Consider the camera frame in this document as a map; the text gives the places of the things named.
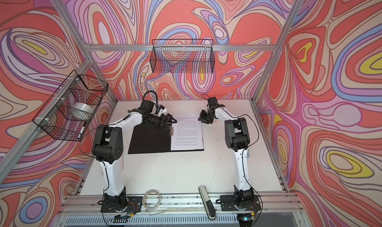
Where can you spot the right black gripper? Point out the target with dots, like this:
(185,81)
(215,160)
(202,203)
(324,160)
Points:
(203,118)

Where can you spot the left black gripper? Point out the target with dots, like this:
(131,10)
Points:
(166,122)

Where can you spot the white and black file folder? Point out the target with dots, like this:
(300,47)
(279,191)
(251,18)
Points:
(147,139)

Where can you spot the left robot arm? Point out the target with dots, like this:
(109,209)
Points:
(108,147)

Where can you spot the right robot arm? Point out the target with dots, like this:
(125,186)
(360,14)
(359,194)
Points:
(237,139)

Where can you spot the silver tape roll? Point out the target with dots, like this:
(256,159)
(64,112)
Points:
(83,107)

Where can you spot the white and black stapler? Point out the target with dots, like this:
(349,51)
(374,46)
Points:
(210,210)

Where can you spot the marker pen in basket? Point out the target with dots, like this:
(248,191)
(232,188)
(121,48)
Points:
(82,130)

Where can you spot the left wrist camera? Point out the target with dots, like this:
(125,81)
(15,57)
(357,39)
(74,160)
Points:
(160,109)

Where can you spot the rear black wire basket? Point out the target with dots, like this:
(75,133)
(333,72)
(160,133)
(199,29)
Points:
(182,56)

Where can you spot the black wire basket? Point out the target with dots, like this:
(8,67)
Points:
(182,56)
(61,121)

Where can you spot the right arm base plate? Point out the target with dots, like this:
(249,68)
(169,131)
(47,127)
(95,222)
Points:
(233,203)

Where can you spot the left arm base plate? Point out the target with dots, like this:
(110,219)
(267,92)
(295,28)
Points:
(134,204)

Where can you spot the left black wire basket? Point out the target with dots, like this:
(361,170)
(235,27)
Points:
(61,121)

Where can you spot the aluminium frame rail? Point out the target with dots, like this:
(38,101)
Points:
(186,210)

